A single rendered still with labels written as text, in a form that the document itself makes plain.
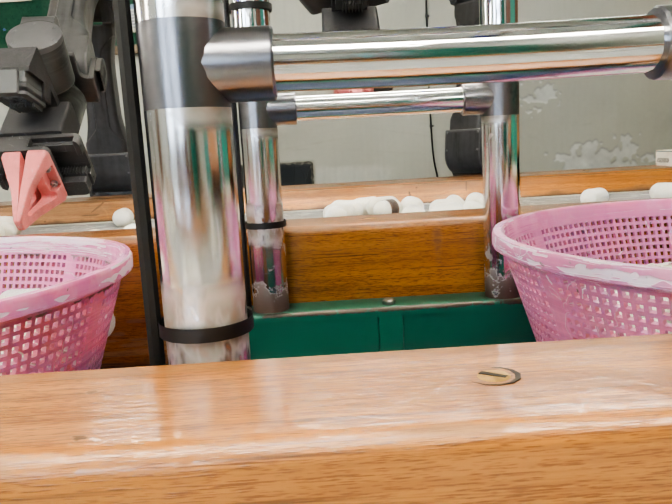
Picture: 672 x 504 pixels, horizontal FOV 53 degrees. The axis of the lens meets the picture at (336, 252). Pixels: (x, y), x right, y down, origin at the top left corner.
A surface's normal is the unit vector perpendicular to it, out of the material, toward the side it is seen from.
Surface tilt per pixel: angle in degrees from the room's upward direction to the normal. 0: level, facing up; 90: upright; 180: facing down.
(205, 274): 90
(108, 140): 98
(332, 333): 90
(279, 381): 0
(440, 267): 90
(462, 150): 84
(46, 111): 41
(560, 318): 108
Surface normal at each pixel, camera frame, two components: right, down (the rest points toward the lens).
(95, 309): 0.96, 0.27
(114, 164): 0.15, 0.29
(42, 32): 0.05, -0.65
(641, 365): -0.05, -0.99
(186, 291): -0.12, 0.17
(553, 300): -0.90, 0.40
